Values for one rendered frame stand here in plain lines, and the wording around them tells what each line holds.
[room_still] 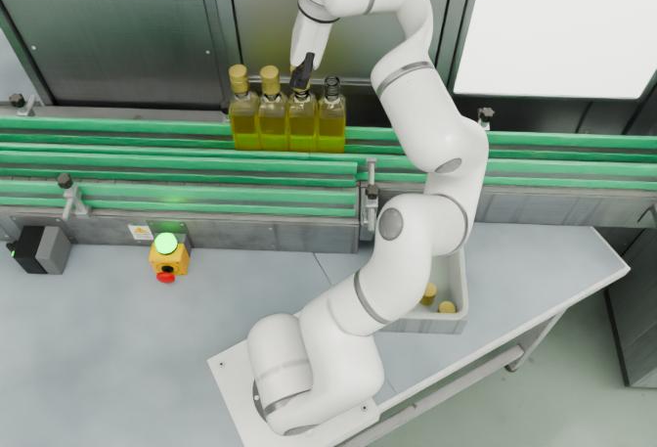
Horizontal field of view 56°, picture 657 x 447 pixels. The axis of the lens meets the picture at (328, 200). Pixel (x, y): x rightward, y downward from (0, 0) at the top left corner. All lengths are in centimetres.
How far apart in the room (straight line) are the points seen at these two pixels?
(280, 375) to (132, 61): 82
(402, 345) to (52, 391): 71
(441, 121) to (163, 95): 87
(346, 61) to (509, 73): 34
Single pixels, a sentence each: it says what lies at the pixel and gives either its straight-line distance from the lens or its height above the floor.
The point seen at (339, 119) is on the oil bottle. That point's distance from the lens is 121.
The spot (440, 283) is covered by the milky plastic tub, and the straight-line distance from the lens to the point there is 136.
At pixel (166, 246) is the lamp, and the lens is 133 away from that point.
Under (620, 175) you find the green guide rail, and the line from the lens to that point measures 143.
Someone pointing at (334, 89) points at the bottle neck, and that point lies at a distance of 117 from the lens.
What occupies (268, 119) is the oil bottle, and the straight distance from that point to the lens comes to 122.
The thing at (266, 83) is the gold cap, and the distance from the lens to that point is 116.
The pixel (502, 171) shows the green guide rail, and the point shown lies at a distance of 135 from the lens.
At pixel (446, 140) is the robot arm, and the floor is 139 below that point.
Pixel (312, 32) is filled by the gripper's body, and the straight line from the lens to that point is 101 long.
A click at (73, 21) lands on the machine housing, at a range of 141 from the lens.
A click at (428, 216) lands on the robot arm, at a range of 77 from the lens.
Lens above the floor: 198
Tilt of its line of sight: 57 degrees down
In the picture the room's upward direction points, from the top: straight up
